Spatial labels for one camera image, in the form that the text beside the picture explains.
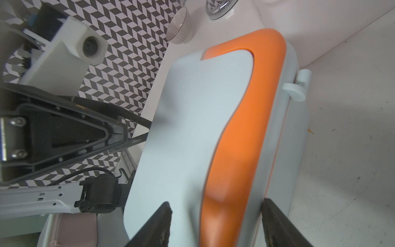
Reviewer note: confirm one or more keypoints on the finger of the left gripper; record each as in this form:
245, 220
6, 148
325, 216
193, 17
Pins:
71, 129

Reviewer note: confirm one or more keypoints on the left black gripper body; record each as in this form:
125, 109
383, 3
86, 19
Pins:
18, 155

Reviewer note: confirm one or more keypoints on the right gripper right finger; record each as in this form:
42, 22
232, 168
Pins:
279, 231

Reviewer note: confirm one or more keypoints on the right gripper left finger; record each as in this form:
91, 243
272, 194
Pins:
156, 231

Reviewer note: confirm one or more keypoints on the blue first aid kit box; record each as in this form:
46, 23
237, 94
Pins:
228, 131

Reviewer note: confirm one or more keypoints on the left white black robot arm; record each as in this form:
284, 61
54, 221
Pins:
101, 194

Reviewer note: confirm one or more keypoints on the middle white first aid box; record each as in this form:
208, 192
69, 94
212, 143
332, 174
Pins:
315, 27

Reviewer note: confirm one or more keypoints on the small clear glass bowl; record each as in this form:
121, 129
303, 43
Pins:
179, 30

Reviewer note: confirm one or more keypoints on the silver wire stand pink ornaments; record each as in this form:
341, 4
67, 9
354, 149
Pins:
215, 9

